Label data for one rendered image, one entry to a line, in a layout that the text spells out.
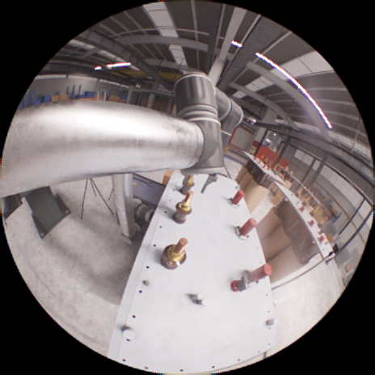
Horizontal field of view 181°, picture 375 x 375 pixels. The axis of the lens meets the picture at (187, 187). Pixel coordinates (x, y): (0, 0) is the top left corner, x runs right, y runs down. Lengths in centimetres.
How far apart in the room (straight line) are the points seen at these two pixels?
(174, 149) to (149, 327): 55
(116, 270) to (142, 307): 147
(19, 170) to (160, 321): 53
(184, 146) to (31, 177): 20
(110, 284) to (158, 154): 188
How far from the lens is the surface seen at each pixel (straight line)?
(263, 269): 65
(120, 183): 53
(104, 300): 196
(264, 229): 235
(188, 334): 57
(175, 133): 17
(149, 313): 53
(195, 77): 33
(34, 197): 228
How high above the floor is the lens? 188
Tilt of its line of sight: 33 degrees down
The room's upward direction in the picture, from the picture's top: 22 degrees clockwise
